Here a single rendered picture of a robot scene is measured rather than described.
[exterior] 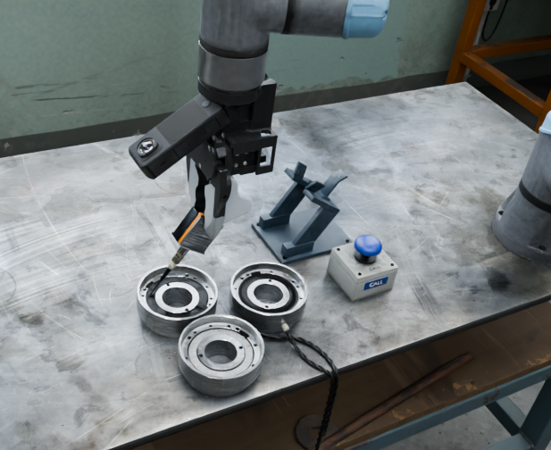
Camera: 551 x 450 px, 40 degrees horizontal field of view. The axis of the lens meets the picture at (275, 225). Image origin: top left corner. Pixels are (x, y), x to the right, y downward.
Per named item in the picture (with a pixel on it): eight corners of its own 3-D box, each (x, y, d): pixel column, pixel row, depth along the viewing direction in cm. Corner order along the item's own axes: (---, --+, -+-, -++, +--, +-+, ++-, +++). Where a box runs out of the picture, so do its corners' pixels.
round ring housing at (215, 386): (221, 416, 88) (224, 393, 86) (159, 367, 93) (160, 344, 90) (278, 368, 95) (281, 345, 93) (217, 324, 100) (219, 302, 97)
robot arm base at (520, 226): (538, 201, 133) (558, 154, 127) (603, 254, 123) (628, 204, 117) (473, 218, 126) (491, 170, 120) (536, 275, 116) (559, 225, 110)
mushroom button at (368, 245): (358, 279, 107) (365, 253, 103) (343, 262, 109) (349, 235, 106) (381, 272, 108) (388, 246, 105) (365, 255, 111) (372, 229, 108)
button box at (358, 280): (352, 302, 106) (359, 277, 103) (326, 270, 111) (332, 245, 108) (398, 288, 110) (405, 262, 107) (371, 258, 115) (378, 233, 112)
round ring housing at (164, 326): (120, 320, 98) (120, 298, 96) (164, 276, 106) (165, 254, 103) (189, 354, 95) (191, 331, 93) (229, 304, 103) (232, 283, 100)
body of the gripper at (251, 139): (273, 178, 91) (286, 88, 84) (208, 192, 87) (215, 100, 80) (244, 145, 96) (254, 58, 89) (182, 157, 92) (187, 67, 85)
